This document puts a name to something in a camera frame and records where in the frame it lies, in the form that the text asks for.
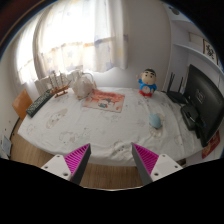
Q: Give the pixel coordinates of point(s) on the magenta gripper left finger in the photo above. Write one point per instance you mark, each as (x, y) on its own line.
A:
(70, 167)

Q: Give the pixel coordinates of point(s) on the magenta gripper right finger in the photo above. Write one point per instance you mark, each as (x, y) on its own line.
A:
(151, 166)

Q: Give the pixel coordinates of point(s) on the orange cartoon mouse pad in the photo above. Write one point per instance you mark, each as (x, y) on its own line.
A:
(108, 101)

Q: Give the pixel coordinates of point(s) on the white patterned tablecloth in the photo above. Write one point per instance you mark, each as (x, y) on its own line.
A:
(63, 124)

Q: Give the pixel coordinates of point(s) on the red paper decoration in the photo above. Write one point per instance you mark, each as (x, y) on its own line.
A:
(212, 145)

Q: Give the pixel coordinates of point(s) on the black wifi router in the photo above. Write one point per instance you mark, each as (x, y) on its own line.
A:
(175, 96)

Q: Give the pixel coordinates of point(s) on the black keyboard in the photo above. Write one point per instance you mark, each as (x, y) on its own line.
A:
(38, 103)

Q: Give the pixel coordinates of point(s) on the wooden model sailing ship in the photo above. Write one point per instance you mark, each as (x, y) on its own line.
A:
(59, 87)

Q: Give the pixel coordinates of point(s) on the orange wooden chair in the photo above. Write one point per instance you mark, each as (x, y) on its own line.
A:
(22, 103)

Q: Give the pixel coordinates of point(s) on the white plastic bag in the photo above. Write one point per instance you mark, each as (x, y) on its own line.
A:
(83, 85)

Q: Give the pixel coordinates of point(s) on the cartoon boy figurine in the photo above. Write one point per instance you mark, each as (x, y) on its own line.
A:
(147, 81)

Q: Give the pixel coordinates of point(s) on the black computer monitor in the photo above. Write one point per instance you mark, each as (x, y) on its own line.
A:
(204, 110)

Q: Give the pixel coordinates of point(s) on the sheer white curtain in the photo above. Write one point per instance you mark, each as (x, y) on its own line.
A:
(73, 34)

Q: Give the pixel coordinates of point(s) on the framed calligraphy picture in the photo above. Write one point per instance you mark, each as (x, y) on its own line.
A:
(209, 51)

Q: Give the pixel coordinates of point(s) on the white wall shelf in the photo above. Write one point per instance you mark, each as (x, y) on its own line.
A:
(187, 48)

